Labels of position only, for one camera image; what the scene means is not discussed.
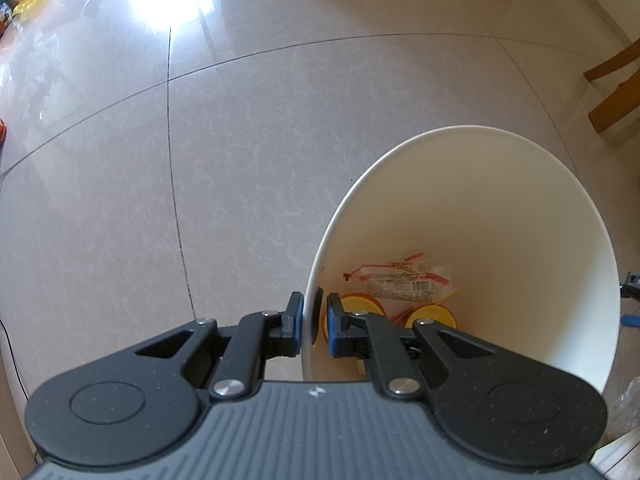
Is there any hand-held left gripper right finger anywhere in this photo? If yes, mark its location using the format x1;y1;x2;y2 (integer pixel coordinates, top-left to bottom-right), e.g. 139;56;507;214
326;294;511;401

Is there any white trash bin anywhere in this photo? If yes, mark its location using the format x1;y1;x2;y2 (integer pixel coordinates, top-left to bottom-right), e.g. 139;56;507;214
301;126;618;397

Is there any pink snack wrapper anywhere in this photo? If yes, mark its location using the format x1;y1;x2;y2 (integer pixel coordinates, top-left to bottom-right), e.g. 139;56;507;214
342;250;453;302

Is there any black cable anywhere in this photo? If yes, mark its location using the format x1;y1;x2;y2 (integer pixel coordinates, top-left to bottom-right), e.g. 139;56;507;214
0;317;32;403

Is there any orange plastic bowl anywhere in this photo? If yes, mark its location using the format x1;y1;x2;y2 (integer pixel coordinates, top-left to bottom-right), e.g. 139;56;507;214
404;305;457;332

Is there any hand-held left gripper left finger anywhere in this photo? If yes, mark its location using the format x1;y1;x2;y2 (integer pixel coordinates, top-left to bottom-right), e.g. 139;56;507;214
120;291;304;401

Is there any orange plastic lid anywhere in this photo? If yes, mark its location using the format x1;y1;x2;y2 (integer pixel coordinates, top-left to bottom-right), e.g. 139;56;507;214
324;292;387;343

